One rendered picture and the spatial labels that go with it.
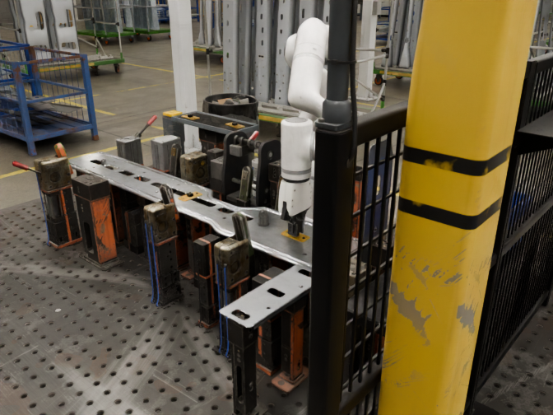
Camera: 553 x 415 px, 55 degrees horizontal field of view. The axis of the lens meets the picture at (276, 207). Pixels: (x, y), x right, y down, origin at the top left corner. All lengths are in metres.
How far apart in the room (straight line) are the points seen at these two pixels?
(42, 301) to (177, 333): 0.51
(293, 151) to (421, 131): 0.81
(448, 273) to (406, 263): 0.06
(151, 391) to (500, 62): 1.19
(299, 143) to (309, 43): 0.31
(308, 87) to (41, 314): 1.11
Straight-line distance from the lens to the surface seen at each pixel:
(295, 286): 1.30
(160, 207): 1.66
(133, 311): 1.81
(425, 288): 0.70
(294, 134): 1.39
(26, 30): 10.42
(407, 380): 0.79
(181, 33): 5.54
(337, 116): 0.54
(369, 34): 8.16
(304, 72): 1.51
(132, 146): 2.35
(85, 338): 1.73
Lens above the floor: 1.69
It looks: 23 degrees down
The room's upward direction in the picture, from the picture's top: straight up
